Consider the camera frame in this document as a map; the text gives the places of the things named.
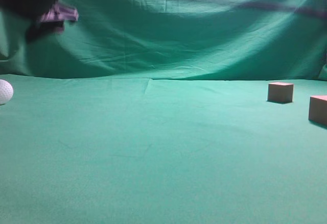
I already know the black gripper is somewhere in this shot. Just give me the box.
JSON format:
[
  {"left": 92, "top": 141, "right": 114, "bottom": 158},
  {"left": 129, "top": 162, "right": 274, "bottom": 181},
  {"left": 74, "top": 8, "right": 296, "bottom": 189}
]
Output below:
[{"left": 1, "top": 0, "right": 79, "bottom": 43}]

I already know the white dimpled ball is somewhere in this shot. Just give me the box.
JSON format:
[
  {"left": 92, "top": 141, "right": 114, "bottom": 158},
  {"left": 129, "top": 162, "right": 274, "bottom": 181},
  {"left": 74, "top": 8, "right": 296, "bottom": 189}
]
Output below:
[{"left": 0, "top": 80, "right": 14, "bottom": 105}]

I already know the brown cube block at edge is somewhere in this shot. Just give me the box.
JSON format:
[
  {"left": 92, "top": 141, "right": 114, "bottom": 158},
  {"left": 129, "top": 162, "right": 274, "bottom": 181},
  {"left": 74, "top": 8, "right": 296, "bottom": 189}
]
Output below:
[{"left": 309, "top": 95, "right": 327, "bottom": 126}]

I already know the green cloth backdrop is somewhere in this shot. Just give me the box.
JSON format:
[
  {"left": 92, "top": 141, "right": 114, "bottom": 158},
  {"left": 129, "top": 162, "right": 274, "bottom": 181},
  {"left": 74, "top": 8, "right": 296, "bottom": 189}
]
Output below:
[{"left": 1, "top": 0, "right": 326, "bottom": 223}]

